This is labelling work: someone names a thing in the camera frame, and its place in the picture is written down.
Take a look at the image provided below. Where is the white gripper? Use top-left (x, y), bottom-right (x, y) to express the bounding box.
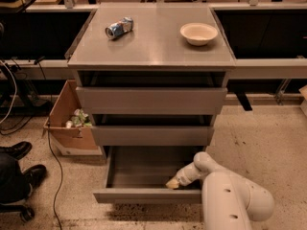
top-left (166, 163), bottom-right (201, 190)

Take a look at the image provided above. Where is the grey bottom drawer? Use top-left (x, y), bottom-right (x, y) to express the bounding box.
top-left (93, 147), bottom-right (201, 204)

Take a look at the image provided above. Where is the grey drawer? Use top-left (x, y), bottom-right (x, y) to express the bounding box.
top-left (91, 126), bottom-right (214, 146)
top-left (76, 87), bottom-right (227, 115)
top-left (93, 147), bottom-right (201, 204)

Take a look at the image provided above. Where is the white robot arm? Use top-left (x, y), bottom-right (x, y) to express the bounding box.
top-left (166, 151), bottom-right (274, 230)

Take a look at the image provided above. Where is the grey middle drawer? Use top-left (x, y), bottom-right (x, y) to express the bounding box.
top-left (91, 126), bottom-right (214, 146)

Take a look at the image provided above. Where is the grey drawer cabinet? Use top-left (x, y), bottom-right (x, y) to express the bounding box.
top-left (67, 2), bottom-right (237, 160)

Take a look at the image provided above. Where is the grey top drawer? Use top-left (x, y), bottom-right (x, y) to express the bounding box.
top-left (76, 87), bottom-right (227, 115)

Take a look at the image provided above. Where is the cardboard box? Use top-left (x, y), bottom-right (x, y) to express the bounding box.
top-left (44, 80), bottom-right (103, 155)

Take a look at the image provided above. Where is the crumpled green white trash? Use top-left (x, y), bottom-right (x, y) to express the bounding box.
top-left (65, 108), bottom-right (91, 128)

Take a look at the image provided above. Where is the black shoe lower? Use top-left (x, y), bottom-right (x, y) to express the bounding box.
top-left (23, 164), bottom-right (47, 189)

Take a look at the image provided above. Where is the black shoe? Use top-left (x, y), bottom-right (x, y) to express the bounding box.
top-left (0, 141), bottom-right (32, 160)
top-left (23, 164), bottom-right (47, 189)

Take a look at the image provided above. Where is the black chair caster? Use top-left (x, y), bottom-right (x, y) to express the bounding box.
top-left (20, 207), bottom-right (35, 222)

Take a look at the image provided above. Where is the white paper bowl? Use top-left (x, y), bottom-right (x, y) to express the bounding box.
top-left (180, 23), bottom-right (218, 46)

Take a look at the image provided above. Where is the black shoe upper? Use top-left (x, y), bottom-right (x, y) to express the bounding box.
top-left (0, 141), bottom-right (32, 160)

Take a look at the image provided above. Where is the crushed blue soda can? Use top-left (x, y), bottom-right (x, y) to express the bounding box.
top-left (105, 17), bottom-right (134, 40)

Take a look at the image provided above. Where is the white cable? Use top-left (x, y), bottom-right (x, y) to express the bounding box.
top-left (0, 58), bottom-right (18, 127)

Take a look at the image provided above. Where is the black floor cable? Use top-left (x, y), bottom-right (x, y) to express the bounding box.
top-left (34, 56), bottom-right (65, 230)

